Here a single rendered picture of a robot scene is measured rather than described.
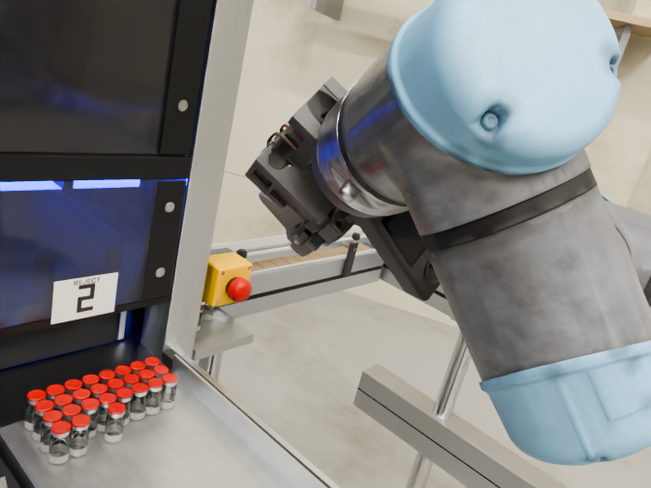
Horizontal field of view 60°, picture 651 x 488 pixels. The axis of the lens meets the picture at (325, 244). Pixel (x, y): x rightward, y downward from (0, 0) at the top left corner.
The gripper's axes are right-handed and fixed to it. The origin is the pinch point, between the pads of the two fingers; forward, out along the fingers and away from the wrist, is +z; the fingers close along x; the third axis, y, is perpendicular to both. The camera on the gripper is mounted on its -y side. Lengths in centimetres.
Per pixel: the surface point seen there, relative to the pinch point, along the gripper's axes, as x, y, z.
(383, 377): -10, -57, 103
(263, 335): -5, -45, 228
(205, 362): 18, -12, 74
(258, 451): 20.6, -17.9, 24.4
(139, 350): 23, 2, 45
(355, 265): -22, -24, 81
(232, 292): 6.4, -2.7, 40.0
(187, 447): 26.0, -10.6, 25.1
